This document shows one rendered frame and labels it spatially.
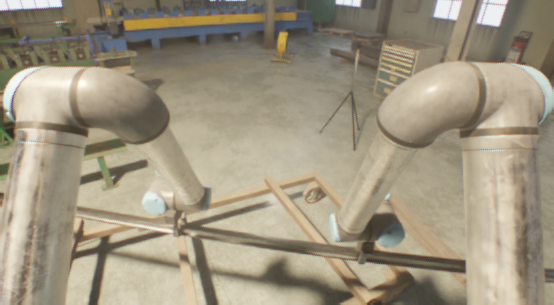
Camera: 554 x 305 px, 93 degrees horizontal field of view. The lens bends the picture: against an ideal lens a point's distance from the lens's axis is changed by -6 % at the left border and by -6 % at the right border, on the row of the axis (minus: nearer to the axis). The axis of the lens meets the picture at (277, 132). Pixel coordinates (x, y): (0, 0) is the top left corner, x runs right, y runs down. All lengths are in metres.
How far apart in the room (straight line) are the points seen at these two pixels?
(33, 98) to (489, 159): 0.77
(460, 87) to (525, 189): 0.19
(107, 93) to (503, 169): 0.67
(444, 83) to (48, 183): 0.67
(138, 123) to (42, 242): 0.25
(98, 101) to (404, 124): 0.53
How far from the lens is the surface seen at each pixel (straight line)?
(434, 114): 0.51
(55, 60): 4.83
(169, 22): 9.18
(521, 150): 0.56
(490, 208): 0.56
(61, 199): 0.61
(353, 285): 1.87
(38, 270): 0.62
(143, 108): 0.57
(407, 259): 1.34
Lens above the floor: 1.89
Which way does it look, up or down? 29 degrees down
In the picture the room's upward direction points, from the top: 2 degrees clockwise
